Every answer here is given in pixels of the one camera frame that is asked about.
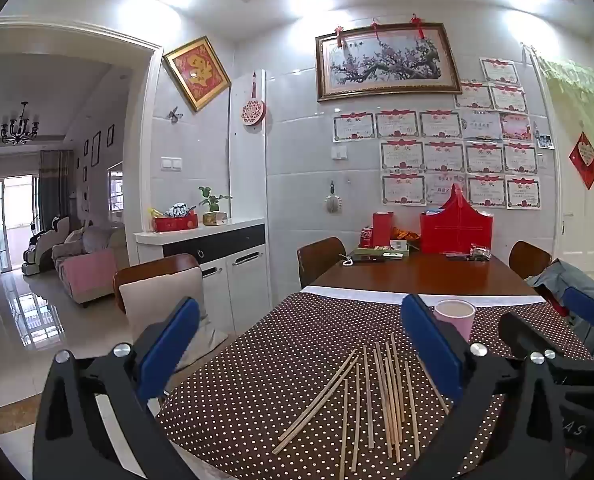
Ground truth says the small potted plant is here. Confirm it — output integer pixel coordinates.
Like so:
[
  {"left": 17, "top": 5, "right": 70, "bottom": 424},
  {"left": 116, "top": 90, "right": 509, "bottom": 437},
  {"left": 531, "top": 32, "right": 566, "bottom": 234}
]
[{"left": 198, "top": 186, "right": 233, "bottom": 226}]

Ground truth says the red upright box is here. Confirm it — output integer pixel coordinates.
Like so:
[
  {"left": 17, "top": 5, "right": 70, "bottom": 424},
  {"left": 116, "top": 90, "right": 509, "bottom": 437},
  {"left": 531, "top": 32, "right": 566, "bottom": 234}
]
[{"left": 372, "top": 211, "right": 394, "bottom": 248}]

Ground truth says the grey jacket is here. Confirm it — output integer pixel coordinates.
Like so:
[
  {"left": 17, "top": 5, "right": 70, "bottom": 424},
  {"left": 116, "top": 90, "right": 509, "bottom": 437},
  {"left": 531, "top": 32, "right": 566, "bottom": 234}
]
[{"left": 527, "top": 258, "right": 594, "bottom": 321}]

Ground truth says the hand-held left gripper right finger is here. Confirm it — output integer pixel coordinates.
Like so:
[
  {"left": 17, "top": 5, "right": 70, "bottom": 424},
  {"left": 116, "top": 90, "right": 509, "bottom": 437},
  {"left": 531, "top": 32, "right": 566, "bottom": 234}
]
[{"left": 400, "top": 293, "right": 572, "bottom": 480}]

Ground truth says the brown wooden chair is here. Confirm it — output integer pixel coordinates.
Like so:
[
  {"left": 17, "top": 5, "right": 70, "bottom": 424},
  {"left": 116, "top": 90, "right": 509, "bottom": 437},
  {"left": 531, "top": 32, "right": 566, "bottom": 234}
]
[
  {"left": 297, "top": 236, "right": 348, "bottom": 291},
  {"left": 508, "top": 241, "right": 552, "bottom": 281},
  {"left": 113, "top": 253, "right": 201, "bottom": 311}
]

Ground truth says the gold framed red picture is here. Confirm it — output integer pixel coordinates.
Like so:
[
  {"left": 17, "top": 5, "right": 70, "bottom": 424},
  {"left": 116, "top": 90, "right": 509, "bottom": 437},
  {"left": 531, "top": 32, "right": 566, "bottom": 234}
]
[{"left": 163, "top": 36, "right": 232, "bottom": 112}]

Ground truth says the pink blanket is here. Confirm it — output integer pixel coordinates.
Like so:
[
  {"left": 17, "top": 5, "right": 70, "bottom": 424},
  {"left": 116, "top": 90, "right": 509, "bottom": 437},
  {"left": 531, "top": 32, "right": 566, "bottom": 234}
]
[{"left": 58, "top": 249, "right": 119, "bottom": 297}]

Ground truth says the bunch of keys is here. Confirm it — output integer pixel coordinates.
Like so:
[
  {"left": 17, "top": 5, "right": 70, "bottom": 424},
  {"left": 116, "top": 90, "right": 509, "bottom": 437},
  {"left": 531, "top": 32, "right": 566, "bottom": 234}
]
[{"left": 447, "top": 244, "right": 492, "bottom": 262}]

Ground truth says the wall of award certificates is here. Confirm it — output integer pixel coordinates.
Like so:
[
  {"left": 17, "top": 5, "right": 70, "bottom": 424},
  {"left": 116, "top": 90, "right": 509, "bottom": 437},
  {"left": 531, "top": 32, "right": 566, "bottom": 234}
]
[{"left": 333, "top": 56, "right": 542, "bottom": 210}]

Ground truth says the green tray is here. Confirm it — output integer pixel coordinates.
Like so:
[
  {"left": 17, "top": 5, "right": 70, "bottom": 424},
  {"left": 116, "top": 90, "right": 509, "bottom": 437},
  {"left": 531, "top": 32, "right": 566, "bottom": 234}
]
[{"left": 354, "top": 245, "right": 410, "bottom": 261}]

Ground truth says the hanging round grey brush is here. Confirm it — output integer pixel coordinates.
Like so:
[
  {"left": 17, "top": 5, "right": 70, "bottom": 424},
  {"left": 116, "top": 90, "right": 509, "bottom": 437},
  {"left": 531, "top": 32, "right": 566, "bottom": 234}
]
[{"left": 324, "top": 181, "right": 343, "bottom": 215}]

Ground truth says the beige seat cushion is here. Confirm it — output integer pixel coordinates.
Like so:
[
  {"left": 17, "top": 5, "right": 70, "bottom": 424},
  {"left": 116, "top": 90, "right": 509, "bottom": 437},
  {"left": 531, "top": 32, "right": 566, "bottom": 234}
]
[{"left": 118, "top": 266, "right": 229, "bottom": 376}]

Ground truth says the white door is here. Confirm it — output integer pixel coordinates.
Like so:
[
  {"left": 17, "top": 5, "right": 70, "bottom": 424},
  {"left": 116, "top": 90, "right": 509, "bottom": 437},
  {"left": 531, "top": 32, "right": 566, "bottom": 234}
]
[{"left": 552, "top": 110, "right": 594, "bottom": 283}]

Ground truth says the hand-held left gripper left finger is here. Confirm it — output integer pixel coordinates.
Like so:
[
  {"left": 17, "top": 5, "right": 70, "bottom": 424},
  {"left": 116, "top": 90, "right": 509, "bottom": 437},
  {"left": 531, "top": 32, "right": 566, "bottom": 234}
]
[{"left": 31, "top": 296, "right": 208, "bottom": 480}]

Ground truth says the red tin box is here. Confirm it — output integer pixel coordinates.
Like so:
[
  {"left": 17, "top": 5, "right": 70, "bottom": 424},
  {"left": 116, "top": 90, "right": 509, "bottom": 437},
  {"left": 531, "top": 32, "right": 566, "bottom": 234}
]
[{"left": 153, "top": 212, "right": 199, "bottom": 232}]

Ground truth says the round red hanging ornament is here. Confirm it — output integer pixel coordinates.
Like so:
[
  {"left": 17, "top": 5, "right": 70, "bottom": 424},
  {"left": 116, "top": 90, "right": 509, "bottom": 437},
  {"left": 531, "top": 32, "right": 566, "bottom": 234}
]
[{"left": 241, "top": 72, "right": 267, "bottom": 128}]

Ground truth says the red heart door decoration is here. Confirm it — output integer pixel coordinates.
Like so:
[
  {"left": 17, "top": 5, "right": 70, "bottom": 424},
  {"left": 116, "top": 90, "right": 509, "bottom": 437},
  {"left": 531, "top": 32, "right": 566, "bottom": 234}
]
[{"left": 569, "top": 132, "right": 594, "bottom": 190}]

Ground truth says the white sideboard cabinet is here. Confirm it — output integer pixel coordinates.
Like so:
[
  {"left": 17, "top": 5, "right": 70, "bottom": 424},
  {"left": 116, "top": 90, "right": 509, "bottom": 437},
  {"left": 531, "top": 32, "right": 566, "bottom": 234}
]
[{"left": 134, "top": 217, "right": 268, "bottom": 311}]

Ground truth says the red gift bag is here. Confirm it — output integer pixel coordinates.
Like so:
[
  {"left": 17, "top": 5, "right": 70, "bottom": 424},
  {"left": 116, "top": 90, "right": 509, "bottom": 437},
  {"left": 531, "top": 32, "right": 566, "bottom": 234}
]
[{"left": 419, "top": 183, "right": 494, "bottom": 256}]

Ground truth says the bunch of wooden chopsticks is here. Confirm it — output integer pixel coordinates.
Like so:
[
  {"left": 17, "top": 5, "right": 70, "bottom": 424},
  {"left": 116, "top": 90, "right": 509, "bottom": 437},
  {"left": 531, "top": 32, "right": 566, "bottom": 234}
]
[{"left": 272, "top": 332, "right": 450, "bottom": 480}]

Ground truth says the black chandelier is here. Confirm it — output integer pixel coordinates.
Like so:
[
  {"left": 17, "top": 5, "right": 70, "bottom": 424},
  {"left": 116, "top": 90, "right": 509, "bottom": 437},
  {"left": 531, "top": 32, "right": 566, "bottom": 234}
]
[{"left": 0, "top": 101, "right": 40, "bottom": 146}]

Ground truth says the pink paper cup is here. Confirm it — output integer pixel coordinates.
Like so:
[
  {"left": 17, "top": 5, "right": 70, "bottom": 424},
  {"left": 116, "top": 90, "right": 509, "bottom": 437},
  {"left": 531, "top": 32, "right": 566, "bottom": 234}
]
[{"left": 433, "top": 300, "right": 476, "bottom": 343}]

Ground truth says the massage chair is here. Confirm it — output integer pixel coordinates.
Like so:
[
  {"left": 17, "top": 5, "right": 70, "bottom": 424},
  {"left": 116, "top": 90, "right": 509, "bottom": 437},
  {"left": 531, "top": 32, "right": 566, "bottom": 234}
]
[{"left": 22, "top": 216, "right": 70, "bottom": 277}]

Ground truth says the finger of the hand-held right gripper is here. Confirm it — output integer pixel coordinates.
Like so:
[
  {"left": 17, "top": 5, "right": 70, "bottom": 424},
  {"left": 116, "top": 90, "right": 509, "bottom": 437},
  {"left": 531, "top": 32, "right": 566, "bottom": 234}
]
[
  {"left": 498, "top": 311, "right": 594, "bottom": 461},
  {"left": 561, "top": 287, "right": 594, "bottom": 361}
]

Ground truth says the brown polka dot tablecloth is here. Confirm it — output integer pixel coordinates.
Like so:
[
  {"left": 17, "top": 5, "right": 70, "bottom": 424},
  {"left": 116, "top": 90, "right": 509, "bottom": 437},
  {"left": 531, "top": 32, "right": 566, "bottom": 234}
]
[{"left": 154, "top": 285, "right": 594, "bottom": 480}]

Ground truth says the beige sofa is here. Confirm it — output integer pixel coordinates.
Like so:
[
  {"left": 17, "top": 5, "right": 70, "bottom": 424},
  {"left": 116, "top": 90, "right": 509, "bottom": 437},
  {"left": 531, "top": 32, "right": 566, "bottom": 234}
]
[{"left": 52, "top": 225, "right": 128, "bottom": 308}]

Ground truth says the framed plum blossom painting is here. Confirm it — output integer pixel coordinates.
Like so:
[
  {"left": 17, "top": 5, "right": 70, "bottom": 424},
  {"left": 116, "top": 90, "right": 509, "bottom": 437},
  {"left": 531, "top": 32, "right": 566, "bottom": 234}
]
[{"left": 315, "top": 22, "right": 462, "bottom": 102}]

